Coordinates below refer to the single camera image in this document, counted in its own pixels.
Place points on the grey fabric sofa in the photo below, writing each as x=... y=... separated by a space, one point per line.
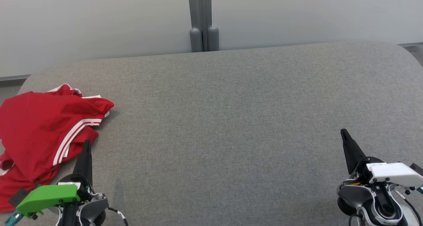
x=231 y=120

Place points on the red shirt thin white stripes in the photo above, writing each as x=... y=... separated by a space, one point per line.
x=39 y=127

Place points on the teal camera plug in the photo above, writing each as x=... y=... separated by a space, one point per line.
x=13 y=218
x=420 y=189

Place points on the red shorts wide white stripe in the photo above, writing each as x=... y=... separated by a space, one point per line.
x=64 y=90

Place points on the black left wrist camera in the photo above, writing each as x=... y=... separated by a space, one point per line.
x=18 y=197

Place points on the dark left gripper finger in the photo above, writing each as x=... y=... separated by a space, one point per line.
x=86 y=160

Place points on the teal left camera plug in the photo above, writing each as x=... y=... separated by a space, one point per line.
x=13 y=218

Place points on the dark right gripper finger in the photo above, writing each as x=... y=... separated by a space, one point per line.
x=352 y=153

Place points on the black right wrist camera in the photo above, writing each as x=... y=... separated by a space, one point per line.
x=417 y=169

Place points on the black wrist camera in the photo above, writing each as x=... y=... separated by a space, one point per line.
x=417 y=169
x=18 y=197

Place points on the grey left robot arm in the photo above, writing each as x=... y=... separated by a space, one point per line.
x=89 y=209

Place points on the teal right camera plug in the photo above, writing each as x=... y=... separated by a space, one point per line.
x=420 y=189

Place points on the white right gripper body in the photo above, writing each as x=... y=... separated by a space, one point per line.
x=393 y=173

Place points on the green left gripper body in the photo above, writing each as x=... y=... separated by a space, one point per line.
x=46 y=196

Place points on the grey partition post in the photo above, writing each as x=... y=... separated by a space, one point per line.
x=201 y=21

